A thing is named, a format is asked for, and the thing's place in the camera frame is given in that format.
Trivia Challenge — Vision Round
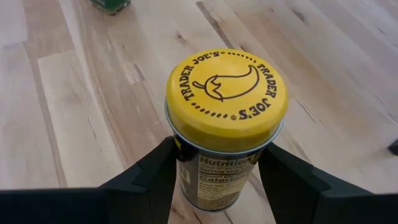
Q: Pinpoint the green-lid spice jar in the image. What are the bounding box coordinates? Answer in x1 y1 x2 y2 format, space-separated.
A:
90 0 132 16

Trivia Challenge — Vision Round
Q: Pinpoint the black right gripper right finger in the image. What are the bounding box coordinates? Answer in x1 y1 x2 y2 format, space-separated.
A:
257 142 398 224

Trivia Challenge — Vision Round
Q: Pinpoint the yellow-lid spice jar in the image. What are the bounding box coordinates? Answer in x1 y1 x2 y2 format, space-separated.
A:
164 48 289 214

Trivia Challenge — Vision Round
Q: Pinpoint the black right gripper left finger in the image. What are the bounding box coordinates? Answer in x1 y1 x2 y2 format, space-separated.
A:
0 136 180 224

